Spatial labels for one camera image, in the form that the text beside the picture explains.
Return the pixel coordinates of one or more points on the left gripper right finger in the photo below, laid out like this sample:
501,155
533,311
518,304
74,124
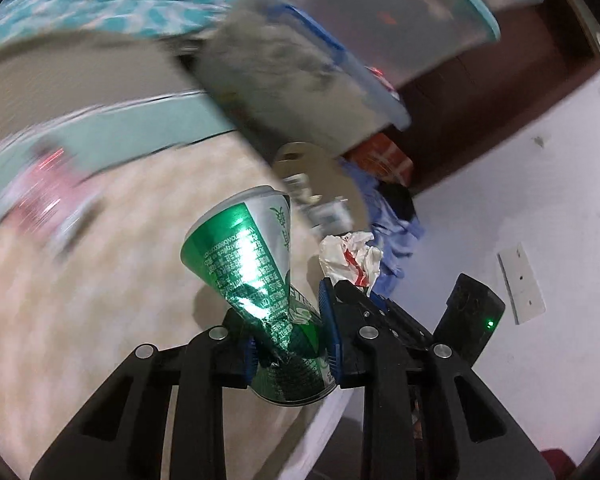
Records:
427,414

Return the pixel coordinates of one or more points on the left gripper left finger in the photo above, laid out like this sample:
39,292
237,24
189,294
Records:
159,413

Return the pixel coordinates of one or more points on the white red paper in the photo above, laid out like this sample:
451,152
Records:
351,257

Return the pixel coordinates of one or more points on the green aluminium can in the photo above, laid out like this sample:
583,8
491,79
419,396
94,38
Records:
241,249

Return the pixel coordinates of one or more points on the blue and pink can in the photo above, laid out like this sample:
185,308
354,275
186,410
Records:
50,199

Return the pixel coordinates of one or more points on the round beige trash bin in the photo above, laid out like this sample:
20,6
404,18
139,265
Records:
325,194

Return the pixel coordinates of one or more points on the blue cloth bundle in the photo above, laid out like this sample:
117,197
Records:
393,221

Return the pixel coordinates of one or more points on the beige chevron bed quilt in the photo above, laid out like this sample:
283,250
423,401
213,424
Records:
160,155

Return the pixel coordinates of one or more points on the orange red gift bag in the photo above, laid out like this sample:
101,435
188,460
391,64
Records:
383,159

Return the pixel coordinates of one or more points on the dark wooden door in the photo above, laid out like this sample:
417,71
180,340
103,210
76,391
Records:
470,104

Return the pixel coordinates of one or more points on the teal-lidded clear storage bin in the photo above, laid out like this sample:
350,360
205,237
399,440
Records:
406,38

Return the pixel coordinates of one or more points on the blue-lidded clear storage bin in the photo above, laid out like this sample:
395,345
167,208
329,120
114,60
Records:
277,72

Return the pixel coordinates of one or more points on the white wall switch plate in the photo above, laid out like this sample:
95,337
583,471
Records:
523,289

